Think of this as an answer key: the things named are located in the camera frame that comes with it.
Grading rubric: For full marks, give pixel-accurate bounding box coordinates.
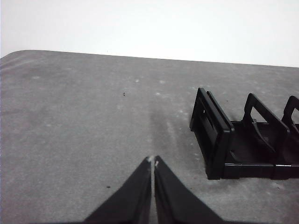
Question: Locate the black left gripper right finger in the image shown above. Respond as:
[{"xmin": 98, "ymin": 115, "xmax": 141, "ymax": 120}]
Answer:
[{"xmin": 154, "ymin": 155, "xmax": 225, "ymax": 224}]

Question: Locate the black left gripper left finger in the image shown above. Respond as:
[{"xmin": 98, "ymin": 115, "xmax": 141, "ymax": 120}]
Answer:
[{"xmin": 85, "ymin": 156, "xmax": 153, "ymax": 224}]

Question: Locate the black plastic dish rack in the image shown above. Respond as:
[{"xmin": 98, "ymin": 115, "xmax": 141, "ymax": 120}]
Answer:
[{"xmin": 189, "ymin": 87, "xmax": 299, "ymax": 181}]

